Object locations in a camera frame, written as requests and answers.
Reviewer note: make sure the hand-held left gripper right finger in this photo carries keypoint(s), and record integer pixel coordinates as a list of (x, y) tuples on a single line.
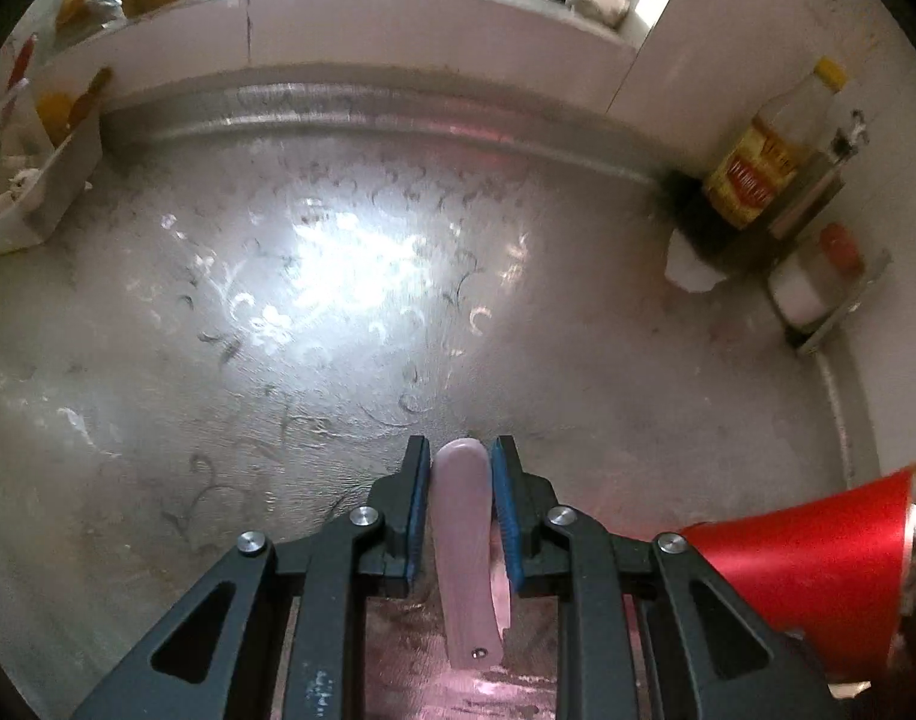
[(503, 517)]

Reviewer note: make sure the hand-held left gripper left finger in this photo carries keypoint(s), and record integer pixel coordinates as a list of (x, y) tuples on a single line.
[(419, 517)]

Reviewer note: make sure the red metal canister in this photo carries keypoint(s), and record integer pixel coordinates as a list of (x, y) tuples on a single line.
[(803, 555)]

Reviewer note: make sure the white paper scrap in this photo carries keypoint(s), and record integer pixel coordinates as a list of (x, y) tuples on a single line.
[(690, 262)]

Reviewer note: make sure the salt jar red lid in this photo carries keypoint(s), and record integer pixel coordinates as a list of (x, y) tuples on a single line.
[(807, 285)]

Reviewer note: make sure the vinegar bottle yellow cap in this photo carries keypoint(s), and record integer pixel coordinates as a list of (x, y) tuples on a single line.
[(758, 165)]

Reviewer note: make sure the steel oil dispenser bottle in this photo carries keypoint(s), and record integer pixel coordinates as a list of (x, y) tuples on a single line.
[(814, 195)]

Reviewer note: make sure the white plastic tray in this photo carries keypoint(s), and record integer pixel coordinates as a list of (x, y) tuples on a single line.
[(53, 195)]

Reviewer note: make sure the orange round object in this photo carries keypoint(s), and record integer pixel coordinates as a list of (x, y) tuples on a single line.
[(53, 116)]

